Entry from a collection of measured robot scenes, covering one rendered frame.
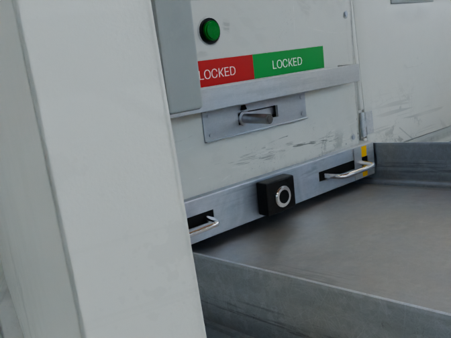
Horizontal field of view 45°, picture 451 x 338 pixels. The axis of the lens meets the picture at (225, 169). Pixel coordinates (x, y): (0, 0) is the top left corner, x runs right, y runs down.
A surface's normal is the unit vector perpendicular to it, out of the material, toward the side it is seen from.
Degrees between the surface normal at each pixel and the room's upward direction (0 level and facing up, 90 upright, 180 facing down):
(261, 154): 94
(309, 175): 94
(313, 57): 94
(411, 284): 0
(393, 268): 0
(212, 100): 94
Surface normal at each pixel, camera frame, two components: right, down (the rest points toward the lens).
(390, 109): 0.65, 0.03
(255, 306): -0.75, 0.22
